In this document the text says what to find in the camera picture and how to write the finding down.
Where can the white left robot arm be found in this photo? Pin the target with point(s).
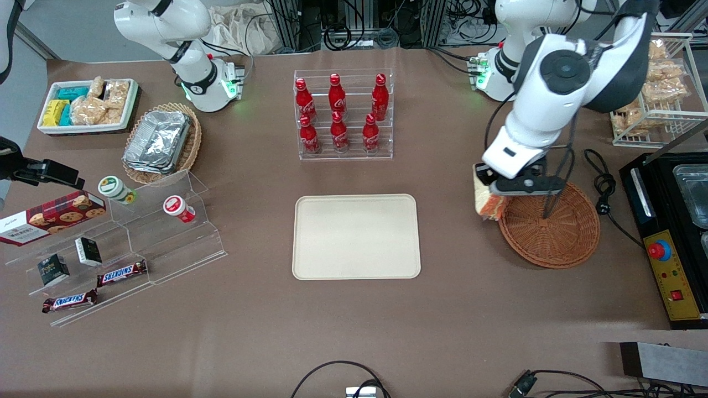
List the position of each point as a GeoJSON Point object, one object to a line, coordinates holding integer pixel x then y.
{"type": "Point", "coordinates": [558, 72]}

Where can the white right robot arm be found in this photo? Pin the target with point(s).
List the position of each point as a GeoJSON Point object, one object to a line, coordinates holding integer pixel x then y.
{"type": "Point", "coordinates": [188, 72]}

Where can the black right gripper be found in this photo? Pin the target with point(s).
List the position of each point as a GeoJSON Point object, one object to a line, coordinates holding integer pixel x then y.
{"type": "Point", "coordinates": [25, 168]}

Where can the black appliance with yellow panel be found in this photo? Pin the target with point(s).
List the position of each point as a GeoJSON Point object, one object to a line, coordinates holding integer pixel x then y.
{"type": "Point", "coordinates": [675, 287]}

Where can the white rectangular snack tray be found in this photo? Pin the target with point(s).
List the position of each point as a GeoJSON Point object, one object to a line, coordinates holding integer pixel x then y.
{"type": "Point", "coordinates": [130, 105]}

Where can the beige plastic tray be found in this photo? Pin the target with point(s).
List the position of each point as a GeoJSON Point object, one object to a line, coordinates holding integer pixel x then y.
{"type": "Point", "coordinates": [357, 237]}

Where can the clear acrylic step stand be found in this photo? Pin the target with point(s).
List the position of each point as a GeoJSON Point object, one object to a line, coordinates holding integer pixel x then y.
{"type": "Point", "coordinates": [119, 298]}
{"type": "Point", "coordinates": [182, 249]}

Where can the red tartan cookie box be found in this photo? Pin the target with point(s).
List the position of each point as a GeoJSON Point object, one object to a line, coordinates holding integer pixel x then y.
{"type": "Point", "coordinates": [50, 218]}

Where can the small black box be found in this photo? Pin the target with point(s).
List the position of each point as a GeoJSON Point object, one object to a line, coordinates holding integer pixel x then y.
{"type": "Point", "coordinates": [53, 270]}
{"type": "Point", "coordinates": [88, 251]}

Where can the red cola bottle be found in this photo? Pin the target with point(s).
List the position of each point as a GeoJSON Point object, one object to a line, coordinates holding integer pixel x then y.
{"type": "Point", "coordinates": [370, 135]}
{"type": "Point", "coordinates": [337, 97]}
{"type": "Point", "coordinates": [379, 98]}
{"type": "Point", "coordinates": [339, 134]}
{"type": "Point", "coordinates": [309, 138]}
{"type": "Point", "coordinates": [303, 102]}

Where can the stacked aluminium foil containers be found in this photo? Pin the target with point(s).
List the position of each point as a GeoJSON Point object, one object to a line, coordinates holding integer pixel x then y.
{"type": "Point", "coordinates": [157, 141]}

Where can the green lid yogurt cup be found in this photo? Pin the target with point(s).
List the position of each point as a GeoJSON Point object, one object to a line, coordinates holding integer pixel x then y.
{"type": "Point", "coordinates": [114, 188]}

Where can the aluminium frame post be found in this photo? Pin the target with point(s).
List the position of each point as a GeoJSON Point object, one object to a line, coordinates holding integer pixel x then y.
{"type": "Point", "coordinates": [434, 22]}
{"type": "Point", "coordinates": [287, 25]}

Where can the red lid yogurt cup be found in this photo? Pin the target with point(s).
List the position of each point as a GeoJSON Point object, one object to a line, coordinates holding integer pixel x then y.
{"type": "Point", "coordinates": [178, 208]}

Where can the oval light wicker basket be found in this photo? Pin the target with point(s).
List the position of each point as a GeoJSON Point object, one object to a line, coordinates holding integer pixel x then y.
{"type": "Point", "coordinates": [192, 143]}

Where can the round brown wicker basket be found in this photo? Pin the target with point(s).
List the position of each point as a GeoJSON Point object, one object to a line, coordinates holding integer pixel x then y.
{"type": "Point", "coordinates": [553, 243]}

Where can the yellow snack packet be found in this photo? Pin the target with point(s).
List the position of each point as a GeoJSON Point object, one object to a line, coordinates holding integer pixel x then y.
{"type": "Point", "coordinates": [54, 113]}

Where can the clear rice cracker bag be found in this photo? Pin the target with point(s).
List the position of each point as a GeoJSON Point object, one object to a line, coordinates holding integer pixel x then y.
{"type": "Point", "coordinates": [115, 115]}
{"type": "Point", "coordinates": [664, 71]}
{"type": "Point", "coordinates": [87, 110]}
{"type": "Point", "coordinates": [626, 120]}
{"type": "Point", "coordinates": [118, 94]}
{"type": "Point", "coordinates": [657, 50]}
{"type": "Point", "coordinates": [97, 87]}
{"type": "Point", "coordinates": [666, 91]}

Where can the small silver metal block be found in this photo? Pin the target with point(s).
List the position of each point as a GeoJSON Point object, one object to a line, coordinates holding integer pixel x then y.
{"type": "Point", "coordinates": [360, 392]}

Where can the beige cloth bag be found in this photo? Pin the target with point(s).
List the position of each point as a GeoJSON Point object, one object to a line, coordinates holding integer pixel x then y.
{"type": "Point", "coordinates": [238, 30]}

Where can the grey flat block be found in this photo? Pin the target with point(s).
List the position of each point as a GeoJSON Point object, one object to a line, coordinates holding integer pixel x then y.
{"type": "Point", "coordinates": [669, 365]}

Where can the steel pan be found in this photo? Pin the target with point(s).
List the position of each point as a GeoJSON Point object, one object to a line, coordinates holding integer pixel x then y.
{"type": "Point", "coordinates": [694, 193]}

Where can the clear acrylic bottle rack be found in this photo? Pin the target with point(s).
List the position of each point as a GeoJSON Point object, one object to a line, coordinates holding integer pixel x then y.
{"type": "Point", "coordinates": [354, 156]}

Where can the triangle sandwich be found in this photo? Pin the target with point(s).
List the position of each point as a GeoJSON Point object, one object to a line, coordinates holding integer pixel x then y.
{"type": "Point", "coordinates": [489, 205]}

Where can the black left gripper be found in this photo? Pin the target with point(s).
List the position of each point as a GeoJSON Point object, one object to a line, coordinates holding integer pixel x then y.
{"type": "Point", "coordinates": [484, 176]}

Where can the Snickers chocolate bar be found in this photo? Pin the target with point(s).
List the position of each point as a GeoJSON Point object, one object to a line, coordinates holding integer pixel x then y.
{"type": "Point", "coordinates": [121, 273]}
{"type": "Point", "coordinates": [69, 301]}

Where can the teal snack packet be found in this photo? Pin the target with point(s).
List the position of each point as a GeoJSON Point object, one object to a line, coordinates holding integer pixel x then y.
{"type": "Point", "coordinates": [66, 116]}
{"type": "Point", "coordinates": [73, 93]}

